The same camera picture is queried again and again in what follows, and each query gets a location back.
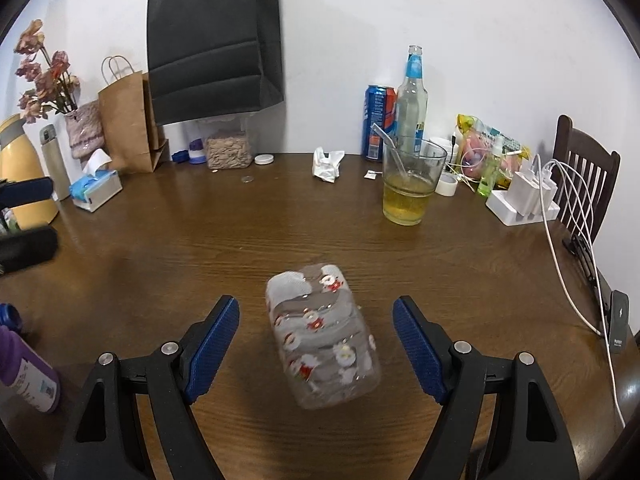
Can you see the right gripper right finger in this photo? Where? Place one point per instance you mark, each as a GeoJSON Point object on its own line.
{"type": "Point", "coordinates": [499, 418]}

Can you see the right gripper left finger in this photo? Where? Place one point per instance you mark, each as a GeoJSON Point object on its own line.
{"type": "Point", "coordinates": [104, 438]}

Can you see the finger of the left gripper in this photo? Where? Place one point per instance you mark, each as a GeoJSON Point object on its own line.
{"type": "Point", "coordinates": [21, 250]}
{"type": "Point", "coordinates": [15, 194]}

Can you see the clear santa print plastic cup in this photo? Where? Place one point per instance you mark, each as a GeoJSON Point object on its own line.
{"type": "Point", "coordinates": [327, 351]}

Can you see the yellow thermos jug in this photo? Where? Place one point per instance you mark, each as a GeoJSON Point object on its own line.
{"type": "Point", "coordinates": [20, 162]}

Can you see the grey steel thermos flask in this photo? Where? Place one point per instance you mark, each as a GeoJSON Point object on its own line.
{"type": "Point", "coordinates": [52, 156]}

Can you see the blue cap lying bottle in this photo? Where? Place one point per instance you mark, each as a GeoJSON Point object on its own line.
{"type": "Point", "coordinates": [10, 317]}

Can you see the blue tissue box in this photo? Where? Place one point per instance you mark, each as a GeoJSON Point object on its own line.
{"type": "Point", "coordinates": [98, 183]}

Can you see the purple lying bottle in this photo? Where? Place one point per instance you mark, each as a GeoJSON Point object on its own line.
{"type": "Point", "coordinates": [26, 374]}

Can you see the pink speckled vase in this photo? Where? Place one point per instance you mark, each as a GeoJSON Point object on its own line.
{"type": "Point", "coordinates": [84, 129]}

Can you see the dried pink flowers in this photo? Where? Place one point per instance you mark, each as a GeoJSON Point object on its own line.
{"type": "Point", "coordinates": [54, 87]}

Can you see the brown kraft paper bag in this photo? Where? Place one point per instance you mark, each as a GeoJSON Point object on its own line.
{"type": "Point", "coordinates": [132, 138]}

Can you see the black power adapter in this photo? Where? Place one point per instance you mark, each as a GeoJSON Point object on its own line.
{"type": "Point", "coordinates": [614, 302]}

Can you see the blue bottle cap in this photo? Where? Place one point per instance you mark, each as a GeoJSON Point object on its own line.
{"type": "Point", "coordinates": [180, 157]}

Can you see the small purple white jar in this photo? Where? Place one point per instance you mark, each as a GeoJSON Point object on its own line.
{"type": "Point", "coordinates": [197, 155]}

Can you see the clear jar of seeds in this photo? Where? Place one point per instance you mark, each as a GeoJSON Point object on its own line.
{"type": "Point", "coordinates": [228, 144]}

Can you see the white charging station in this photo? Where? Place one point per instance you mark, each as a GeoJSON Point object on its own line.
{"type": "Point", "coordinates": [529, 198]}

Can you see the white jar lid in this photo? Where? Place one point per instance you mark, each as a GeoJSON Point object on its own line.
{"type": "Point", "coordinates": [263, 159]}

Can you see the black paper shopping bag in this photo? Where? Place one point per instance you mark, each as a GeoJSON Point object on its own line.
{"type": "Point", "coordinates": [210, 58]}

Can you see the white tape roll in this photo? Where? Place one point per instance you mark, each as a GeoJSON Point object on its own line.
{"type": "Point", "coordinates": [447, 184]}

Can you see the green spray bottle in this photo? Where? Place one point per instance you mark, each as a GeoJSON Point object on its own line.
{"type": "Point", "coordinates": [491, 166]}

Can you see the dark wooden chair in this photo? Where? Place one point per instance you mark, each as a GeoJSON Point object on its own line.
{"type": "Point", "coordinates": [593, 173]}

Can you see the glass of yellow drink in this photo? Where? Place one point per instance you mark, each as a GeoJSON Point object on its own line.
{"type": "Point", "coordinates": [410, 175]}

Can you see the colourful snack bag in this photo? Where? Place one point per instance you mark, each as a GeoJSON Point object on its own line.
{"type": "Point", "coordinates": [475, 141]}

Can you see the small white paper scrap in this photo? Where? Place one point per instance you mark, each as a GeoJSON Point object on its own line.
{"type": "Point", "coordinates": [372, 175]}

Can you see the crumpled white tissue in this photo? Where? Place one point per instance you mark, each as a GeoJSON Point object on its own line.
{"type": "Point", "coordinates": [326, 165]}

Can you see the clear glass bottle blue label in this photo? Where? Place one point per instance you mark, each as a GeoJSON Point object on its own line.
{"type": "Point", "coordinates": [411, 105]}

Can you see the blue soda can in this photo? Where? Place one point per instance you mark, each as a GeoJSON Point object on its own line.
{"type": "Point", "coordinates": [378, 109]}

